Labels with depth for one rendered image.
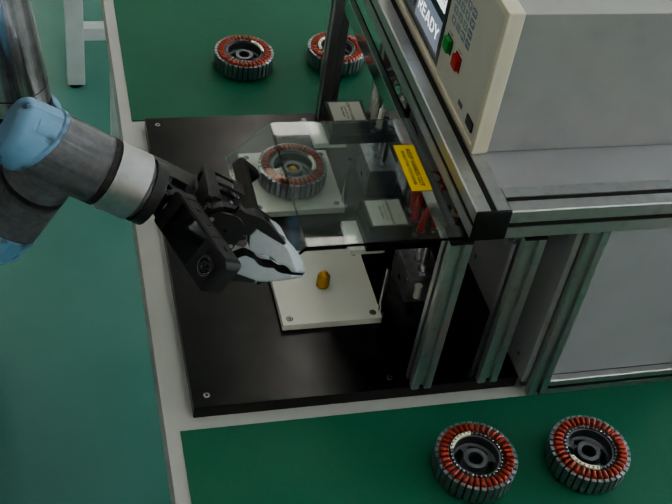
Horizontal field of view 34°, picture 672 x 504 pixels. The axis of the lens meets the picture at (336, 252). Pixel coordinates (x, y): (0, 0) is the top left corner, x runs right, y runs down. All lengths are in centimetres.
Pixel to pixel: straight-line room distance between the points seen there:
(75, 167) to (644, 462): 90
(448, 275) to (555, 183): 18
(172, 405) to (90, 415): 95
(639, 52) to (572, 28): 11
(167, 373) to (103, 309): 112
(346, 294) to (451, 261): 31
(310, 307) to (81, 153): 60
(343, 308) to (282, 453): 26
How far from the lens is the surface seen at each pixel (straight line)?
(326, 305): 163
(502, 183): 137
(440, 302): 143
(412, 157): 146
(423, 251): 165
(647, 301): 158
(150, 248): 174
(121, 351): 258
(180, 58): 214
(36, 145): 112
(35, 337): 262
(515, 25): 130
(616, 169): 145
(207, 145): 190
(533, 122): 141
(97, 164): 113
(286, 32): 225
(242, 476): 146
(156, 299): 166
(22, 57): 122
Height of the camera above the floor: 195
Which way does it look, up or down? 43 degrees down
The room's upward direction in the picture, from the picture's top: 10 degrees clockwise
